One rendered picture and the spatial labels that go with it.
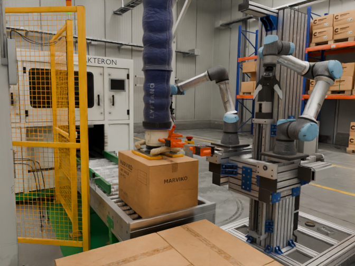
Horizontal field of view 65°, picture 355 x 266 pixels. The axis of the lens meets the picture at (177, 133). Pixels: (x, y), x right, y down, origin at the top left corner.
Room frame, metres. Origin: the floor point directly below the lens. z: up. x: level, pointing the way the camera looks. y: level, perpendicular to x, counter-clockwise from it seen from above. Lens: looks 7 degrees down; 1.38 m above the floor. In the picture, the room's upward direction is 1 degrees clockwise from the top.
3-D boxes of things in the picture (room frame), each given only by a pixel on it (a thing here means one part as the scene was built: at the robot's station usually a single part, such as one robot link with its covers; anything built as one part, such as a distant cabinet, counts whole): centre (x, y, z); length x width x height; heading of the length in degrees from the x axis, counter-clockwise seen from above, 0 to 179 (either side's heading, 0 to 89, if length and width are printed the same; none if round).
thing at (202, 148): (1.65, -0.15, 1.08); 0.08 x 0.07 x 0.05; 32
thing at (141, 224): (1.85, 0.00, 0.58); 0.70 x 0.03 x 0.06; 122
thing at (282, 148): (1.83, -0.72, 1.09); 0.15 x 0.15 x 0.10
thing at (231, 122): (2.24, -0.43, 1.20); 0.13 x 0.12 x 0.14; 162
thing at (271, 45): (1.58, -0.51, 1.69); 0.09 x 0.08 x 0.11; 115
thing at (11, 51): (1.99, 1.17, 1.62); 0.20 x 0.05 x 0.30; 32
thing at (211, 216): (1.85, 0.00, 0.48); 0.70 x 0.03 x 0.15; 122
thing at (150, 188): (2.14, 0.17, 0.75); 0.60 x 0.40 x 0.40; 32
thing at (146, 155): (2.11, 0.24, 0.97); 0.34 x 0.10 x 0.05; 32
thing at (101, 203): (2.67, 0.90, 0.50); 2.31 x 0.05 x 0.19; 32
